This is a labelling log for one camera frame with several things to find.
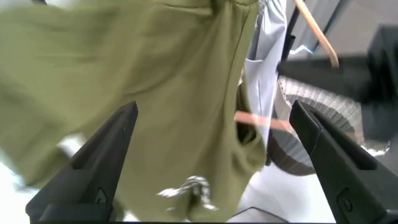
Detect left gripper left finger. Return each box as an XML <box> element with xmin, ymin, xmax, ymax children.
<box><xmin>25</xmin><ymin>101</ymin><xmax>139</xmax><ymax>223</ymax></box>

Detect white laundry basket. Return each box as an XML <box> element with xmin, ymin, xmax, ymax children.
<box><xmin>266</xmin><ymin>75</ymin><xmax>391</xmax><ymax>177</ymax></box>

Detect pale grey shorts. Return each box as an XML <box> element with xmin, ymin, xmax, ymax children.
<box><xmin>244</xmin><ymin>0</ymin><xmax>289</xmax><ymax>147</ymax></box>

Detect green garment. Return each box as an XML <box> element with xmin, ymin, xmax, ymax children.
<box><xmin>0</xmin><ymin>0</ymin><xmax>267</xmax><ymax>223</ymax></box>

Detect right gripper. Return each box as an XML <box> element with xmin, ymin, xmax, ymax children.
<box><xmin>276</xmin><ymin>24</ymin><xmax>398</xmax><ymax>142</ymax></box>

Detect pink clothes hanger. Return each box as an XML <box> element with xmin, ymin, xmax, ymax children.
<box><xmin>233</xmin><ymin>0</ymin><xmax>340</xmax><ymax>132</ymax></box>

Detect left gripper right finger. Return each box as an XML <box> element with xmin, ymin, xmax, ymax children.
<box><xmin>289</xmin><ymin>99</ymin><xmax>398</xmax><ymax>224</ymax></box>

